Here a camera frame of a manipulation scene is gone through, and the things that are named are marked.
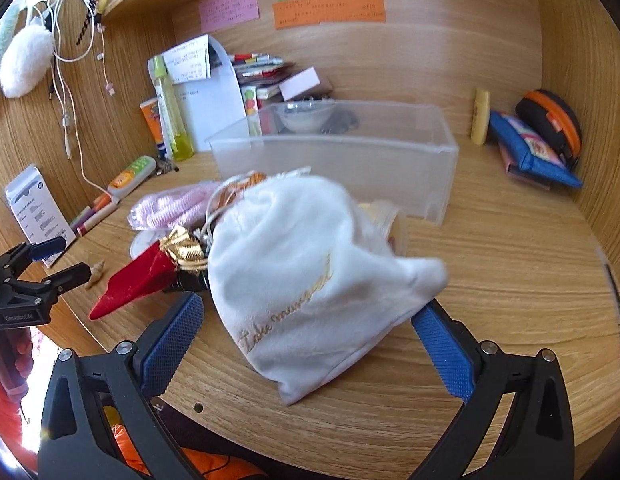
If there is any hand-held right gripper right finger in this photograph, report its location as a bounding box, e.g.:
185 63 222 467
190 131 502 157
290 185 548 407
410 300 576 480

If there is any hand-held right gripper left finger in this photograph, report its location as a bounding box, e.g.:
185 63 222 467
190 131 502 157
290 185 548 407
37 291 206 480

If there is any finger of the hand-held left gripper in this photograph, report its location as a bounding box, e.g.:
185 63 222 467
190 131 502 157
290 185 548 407
0 236 68 283
20 261 93 308

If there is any white round lid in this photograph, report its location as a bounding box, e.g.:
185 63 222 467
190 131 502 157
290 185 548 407
130 230 167 262

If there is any pink knitted cord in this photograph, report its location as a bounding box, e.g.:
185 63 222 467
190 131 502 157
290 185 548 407
127 182 226 233

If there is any white velvet drawstring pouch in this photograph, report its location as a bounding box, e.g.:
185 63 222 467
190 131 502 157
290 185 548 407
207 176 450 407

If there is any clear plastic storage box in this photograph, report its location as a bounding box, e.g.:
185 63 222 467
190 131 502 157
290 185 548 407
205 100 461 226

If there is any person's left hand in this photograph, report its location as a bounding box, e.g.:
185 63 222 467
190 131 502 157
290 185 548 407
5 331 40 403

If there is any small seashell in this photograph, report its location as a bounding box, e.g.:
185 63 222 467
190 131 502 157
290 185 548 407
85 260 107 289

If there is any white printed carton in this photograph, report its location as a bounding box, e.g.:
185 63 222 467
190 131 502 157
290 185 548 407
4 164 77 268

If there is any marker pen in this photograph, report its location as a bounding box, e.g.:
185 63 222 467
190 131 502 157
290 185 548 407
67 194 113 228
76 202 122 237

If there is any red velvet cone gold bow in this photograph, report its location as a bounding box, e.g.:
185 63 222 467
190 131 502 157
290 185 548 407
88 225 211 322

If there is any green white orange tube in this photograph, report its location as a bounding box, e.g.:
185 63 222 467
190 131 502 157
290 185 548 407
107 156 157 198

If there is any person's orange clothing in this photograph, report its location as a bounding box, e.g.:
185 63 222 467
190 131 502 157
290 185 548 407
0 375 271 480

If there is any orange sunscreen tube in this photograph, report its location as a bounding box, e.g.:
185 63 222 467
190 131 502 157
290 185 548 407
140 99 173 161

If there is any tall yellow-green spray bottle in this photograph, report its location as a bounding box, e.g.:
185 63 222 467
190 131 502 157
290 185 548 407
149 55 196 162

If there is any white fluffy pad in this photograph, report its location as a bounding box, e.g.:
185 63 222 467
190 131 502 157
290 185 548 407
0 24 56 98

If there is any brown notebook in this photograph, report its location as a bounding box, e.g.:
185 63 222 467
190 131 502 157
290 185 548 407
499 140 553 191

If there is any pale green fluffy cloth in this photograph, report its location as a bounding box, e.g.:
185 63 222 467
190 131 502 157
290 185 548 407
0 2 28 111

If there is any blue zip pouch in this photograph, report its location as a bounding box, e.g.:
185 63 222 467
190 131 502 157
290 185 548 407
487 111 584 190

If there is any white folded paper sheet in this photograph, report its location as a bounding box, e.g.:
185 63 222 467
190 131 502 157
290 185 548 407
172 35 251 153

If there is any printed paper receipt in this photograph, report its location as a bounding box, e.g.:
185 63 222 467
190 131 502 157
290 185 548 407
162 35 212 86

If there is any black white braided band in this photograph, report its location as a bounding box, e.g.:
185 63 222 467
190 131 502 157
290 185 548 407
72 0 103 48

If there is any yellow tube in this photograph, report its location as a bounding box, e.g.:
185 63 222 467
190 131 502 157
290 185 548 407
470 88 492 145

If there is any fruit print box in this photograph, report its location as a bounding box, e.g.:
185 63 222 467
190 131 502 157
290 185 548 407
240 85 263 136

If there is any black orange round case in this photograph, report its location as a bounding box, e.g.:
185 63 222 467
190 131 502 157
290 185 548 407
515 89 582 168

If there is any small clear bowl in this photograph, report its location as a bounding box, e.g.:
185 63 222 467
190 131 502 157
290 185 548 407
277 102 336 133

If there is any stack of books and cards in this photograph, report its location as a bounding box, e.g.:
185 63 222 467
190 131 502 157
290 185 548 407
230 52 296 101

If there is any pale small rectangular box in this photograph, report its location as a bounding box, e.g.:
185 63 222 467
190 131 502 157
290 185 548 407
279 67 321 102

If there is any pink paper note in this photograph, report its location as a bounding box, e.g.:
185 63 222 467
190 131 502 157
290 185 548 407
199 0 261 33

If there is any orange paper note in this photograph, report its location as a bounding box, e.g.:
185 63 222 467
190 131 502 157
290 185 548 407
272 0 387 31

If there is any white charging cable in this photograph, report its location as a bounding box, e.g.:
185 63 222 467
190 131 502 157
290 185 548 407
50 0 116 96
30 2 113 196

